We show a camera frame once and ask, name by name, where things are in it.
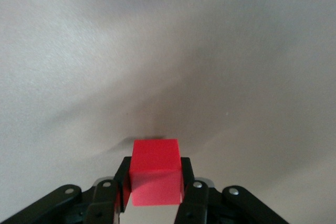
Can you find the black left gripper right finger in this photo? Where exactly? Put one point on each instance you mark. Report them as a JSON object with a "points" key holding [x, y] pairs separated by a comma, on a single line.
{"points": [[197, 203]]}

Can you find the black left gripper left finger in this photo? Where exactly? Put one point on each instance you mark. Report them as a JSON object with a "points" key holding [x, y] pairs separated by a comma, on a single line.
{"points": [[102, 203]]}

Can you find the red cube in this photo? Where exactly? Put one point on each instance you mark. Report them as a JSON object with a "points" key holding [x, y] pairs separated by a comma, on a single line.
{"points": [[156, 171]]}

